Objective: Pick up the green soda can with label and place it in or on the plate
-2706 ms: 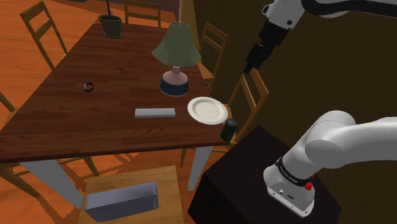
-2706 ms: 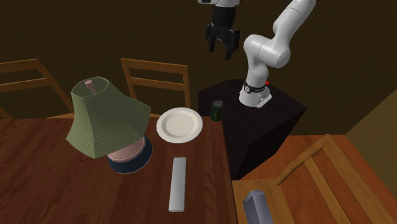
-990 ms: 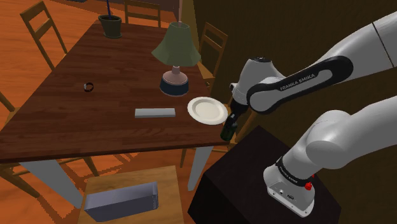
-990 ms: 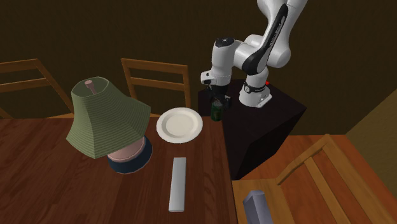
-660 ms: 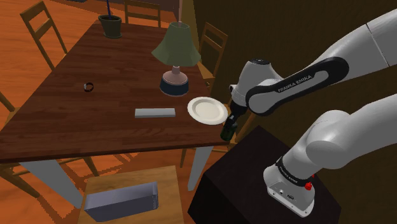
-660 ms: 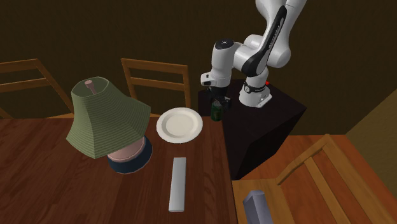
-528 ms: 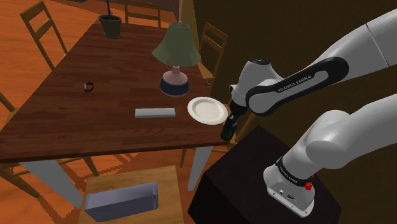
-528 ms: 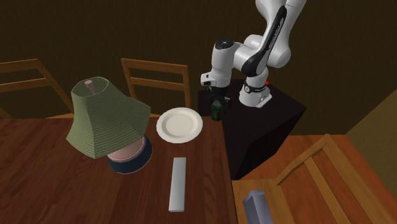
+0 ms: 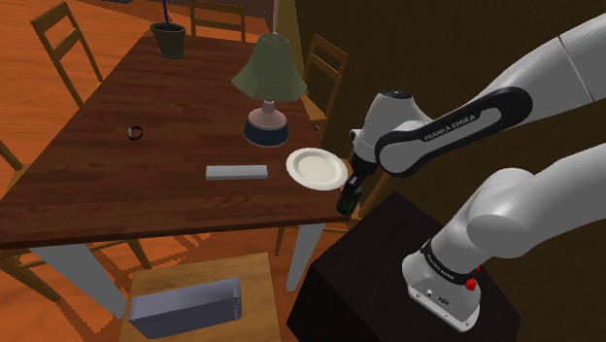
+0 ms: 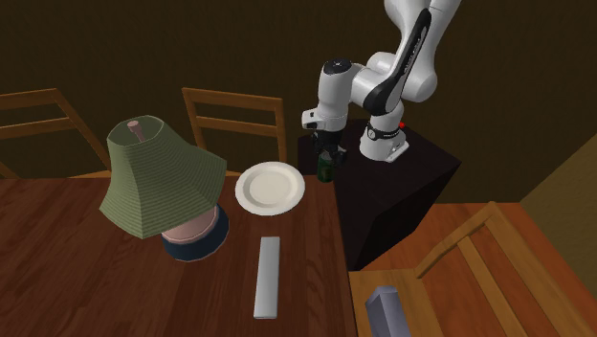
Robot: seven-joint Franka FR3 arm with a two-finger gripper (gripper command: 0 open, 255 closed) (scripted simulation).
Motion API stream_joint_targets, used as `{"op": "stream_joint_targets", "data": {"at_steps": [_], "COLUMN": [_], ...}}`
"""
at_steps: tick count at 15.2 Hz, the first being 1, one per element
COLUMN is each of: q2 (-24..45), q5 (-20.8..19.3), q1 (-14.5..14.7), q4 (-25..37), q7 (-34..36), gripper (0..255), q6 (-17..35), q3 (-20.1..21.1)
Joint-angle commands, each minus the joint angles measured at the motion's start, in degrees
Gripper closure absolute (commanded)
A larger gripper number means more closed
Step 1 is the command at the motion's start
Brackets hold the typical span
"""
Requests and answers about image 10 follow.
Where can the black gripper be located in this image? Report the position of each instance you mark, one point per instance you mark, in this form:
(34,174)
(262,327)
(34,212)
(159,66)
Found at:
(328,143)

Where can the green bottle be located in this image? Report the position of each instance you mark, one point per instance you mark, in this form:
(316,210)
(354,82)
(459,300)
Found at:
(324,172)

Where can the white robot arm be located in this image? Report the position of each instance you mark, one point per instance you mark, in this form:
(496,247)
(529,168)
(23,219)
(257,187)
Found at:
(336,98)

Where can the white plate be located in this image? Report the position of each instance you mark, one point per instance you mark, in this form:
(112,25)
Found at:
(269,188)

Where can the dark robot stand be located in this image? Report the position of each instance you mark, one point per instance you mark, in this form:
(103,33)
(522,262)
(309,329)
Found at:
(396,196)

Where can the wooden chair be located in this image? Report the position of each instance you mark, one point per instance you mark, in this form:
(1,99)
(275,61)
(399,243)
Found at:
(42,122)
(242,122)
(475,280)

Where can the long grey remote control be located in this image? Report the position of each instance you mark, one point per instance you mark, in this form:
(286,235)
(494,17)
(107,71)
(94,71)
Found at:
(267,275)

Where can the green shade table lamp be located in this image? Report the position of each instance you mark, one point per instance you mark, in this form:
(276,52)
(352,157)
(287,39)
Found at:
(158,177)

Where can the grey block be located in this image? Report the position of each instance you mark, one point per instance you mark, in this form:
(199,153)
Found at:
(387,312)

